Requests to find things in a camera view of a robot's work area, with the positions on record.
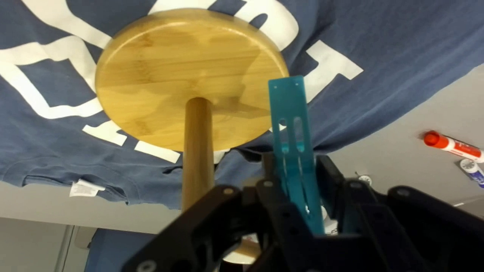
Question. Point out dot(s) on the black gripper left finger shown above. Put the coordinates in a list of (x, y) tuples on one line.
[(213, 231)]

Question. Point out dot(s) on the white marker blue label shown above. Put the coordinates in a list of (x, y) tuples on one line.
[(474, 171)]

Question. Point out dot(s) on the blue office chair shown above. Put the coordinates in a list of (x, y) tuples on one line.
[(111, 250)]

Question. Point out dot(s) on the red capped white marker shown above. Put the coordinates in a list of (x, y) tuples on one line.
[(455, 145)]

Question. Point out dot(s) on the blue printed T-shirt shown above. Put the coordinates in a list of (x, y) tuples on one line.
[(403, 39)]

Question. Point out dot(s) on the wooden peg tree holder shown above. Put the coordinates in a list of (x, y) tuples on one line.
[(176, 76)]

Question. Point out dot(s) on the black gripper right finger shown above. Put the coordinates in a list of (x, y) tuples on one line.
[(403, 227)]

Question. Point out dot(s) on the teal plastic peg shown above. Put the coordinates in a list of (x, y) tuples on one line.
[(288, 100)]

